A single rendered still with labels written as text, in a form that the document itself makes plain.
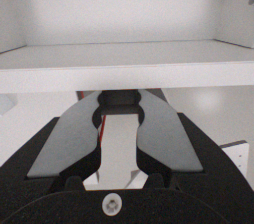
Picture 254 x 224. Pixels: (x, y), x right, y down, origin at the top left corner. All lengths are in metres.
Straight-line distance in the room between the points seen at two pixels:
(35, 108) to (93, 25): 0.25
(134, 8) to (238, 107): 1.50
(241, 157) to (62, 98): 0.51
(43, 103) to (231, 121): 1.59
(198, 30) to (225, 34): 0.03
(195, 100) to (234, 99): 0.34
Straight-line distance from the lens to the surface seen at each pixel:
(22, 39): 0.22
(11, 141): 0.48
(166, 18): 0.19
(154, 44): 0.17
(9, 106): 0.38
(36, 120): 0.39
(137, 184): 0.55
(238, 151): 0.52
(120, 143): 1.54
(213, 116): 1.54
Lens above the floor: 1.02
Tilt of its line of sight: 60 degrees down
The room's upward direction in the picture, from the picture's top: 178 degrees clockwise
